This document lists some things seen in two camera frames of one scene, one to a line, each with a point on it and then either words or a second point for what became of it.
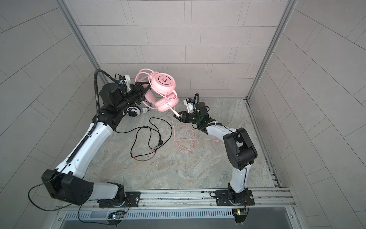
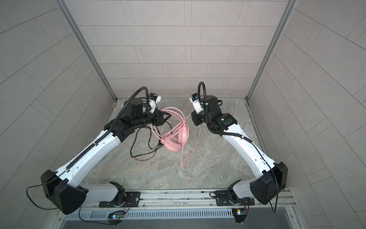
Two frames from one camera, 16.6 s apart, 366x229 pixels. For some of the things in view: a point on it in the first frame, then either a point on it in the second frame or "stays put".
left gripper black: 138,93 → 160,114
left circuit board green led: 116,216 stays put
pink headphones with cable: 161,87 → 175,131
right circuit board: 239,214 stays put
